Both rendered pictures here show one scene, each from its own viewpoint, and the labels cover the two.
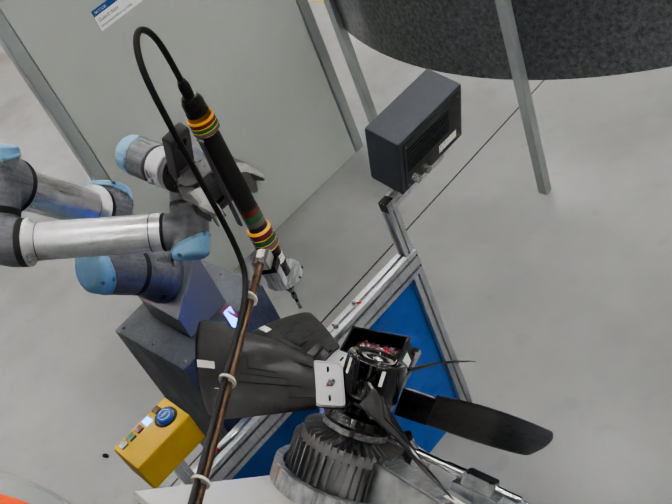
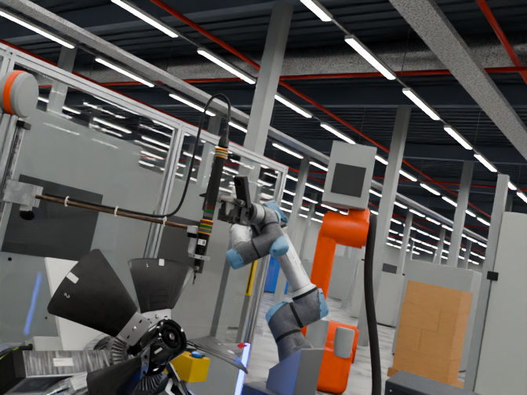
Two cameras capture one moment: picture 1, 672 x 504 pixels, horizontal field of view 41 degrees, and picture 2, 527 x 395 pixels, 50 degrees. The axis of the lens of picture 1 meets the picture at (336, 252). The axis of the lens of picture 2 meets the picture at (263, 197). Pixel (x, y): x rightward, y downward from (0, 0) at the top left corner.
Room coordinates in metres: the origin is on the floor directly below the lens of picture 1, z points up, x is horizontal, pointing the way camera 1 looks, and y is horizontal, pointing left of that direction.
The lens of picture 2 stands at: (0.71, -1.67, 1.52)
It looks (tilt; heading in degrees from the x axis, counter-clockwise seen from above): 6 degrees up; 69
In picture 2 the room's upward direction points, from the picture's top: 12 degrees clockwise
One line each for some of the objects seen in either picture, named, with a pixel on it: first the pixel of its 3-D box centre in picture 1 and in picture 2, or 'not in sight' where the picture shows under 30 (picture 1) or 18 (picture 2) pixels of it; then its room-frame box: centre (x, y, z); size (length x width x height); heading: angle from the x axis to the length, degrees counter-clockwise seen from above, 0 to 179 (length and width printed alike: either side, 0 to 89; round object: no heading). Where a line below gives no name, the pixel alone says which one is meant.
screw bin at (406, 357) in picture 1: (366, 373); not in sight; (1.47, 0.06, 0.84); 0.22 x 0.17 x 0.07; 136
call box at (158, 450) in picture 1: (161, 444); (185, 366); (1.38, 0.54, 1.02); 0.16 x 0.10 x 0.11; 120
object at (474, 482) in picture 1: (480, 482); (78, 382); (0.91, -0.06, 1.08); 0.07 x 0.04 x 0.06; 41
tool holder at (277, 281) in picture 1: (273, 262); (198, 243); (1.20, 0.11, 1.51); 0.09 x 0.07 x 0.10; 155
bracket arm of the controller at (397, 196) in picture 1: (411, 179); not in sight; (1.84, -0.26, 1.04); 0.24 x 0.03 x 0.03; 120
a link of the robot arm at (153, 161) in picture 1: (167, 170); (251, 213); (1.40, 0.22, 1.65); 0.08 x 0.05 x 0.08; 120
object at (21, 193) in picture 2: not in sight; (21, 193); (0.64, 0.36, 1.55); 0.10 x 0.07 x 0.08; 155
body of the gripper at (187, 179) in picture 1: (196, 183); (237, 211); (1.33, 0.17, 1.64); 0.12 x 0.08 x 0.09; 30
